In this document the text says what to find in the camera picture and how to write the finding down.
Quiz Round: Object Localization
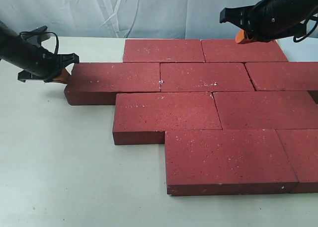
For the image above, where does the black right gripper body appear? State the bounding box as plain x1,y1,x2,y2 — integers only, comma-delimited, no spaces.
219,0,318,42

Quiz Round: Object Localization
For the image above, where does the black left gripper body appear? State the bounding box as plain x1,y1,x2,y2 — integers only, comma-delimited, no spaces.
0,22,80,83

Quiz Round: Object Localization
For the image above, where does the red brick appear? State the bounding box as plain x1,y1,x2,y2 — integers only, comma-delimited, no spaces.
276,129,318,194
65,63,160,105
245,62,318,103
112,92,222,145
123,39,205,63
213,91,318,130
164,129,299,196
201,39,288,63

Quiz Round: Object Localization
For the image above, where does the red brick under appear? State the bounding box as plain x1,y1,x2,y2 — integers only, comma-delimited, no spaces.
160,63,254,92

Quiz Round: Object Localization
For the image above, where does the pale backdrop curtain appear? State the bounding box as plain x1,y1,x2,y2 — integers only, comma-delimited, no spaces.
0,0,260,39

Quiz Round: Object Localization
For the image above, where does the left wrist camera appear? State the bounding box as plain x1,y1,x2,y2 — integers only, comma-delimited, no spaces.
19,25,51,47

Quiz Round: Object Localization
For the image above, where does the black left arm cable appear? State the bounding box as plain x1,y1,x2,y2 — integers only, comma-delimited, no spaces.
19,31,60,56

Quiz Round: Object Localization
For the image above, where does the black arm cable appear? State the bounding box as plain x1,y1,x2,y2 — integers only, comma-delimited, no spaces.
19,31,60,56
293,12,318,43

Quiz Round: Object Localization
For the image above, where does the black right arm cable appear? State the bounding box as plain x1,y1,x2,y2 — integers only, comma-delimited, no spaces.
293,12,318,43

